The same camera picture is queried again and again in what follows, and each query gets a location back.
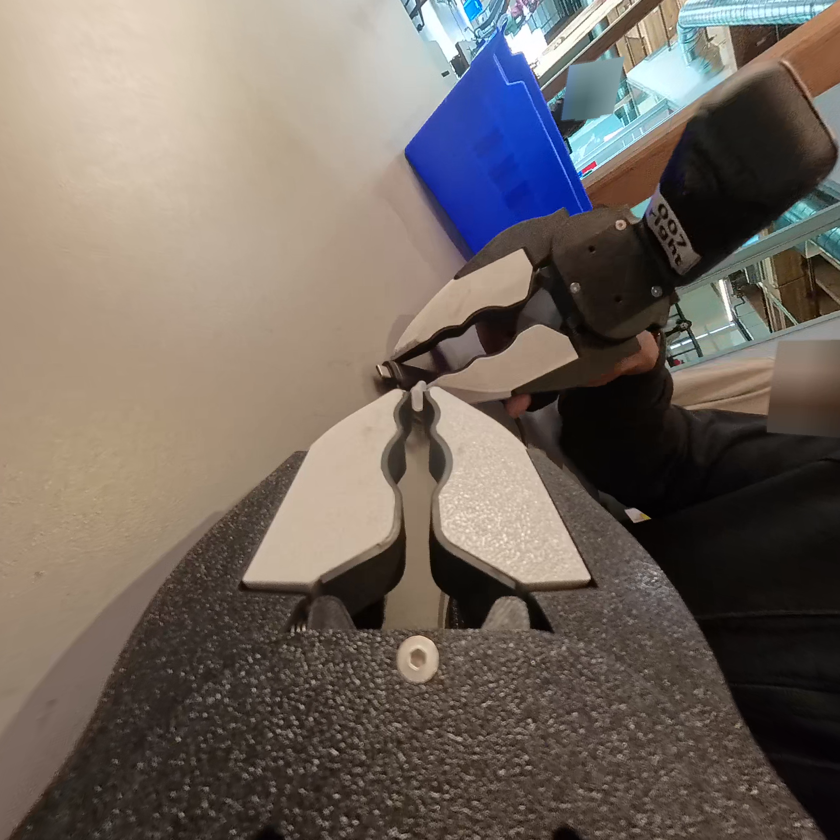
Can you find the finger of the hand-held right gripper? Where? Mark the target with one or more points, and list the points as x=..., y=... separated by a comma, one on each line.
x=518, y=361
x=472, y=289

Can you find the wooden support post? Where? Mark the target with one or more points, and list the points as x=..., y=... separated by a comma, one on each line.
x=623, y=167

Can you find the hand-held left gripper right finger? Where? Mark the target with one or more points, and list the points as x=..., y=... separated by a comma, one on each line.
x=499, y=518

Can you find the person's right hand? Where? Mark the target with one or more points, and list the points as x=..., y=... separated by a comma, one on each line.
x=518, y=403

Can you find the silver spiral air duct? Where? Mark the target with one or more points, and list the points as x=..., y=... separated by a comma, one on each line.
x=722, y=13

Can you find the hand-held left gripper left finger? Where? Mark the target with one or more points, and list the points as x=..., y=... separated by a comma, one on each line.
x=328, y=512

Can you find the blue plastic bin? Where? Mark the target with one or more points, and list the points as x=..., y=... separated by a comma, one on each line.
x=485, y=151

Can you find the person's black clothing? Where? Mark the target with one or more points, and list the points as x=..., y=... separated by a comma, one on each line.
x=754, y=623

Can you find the person's right forearm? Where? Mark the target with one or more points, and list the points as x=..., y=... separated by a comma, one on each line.
x=656, y=446

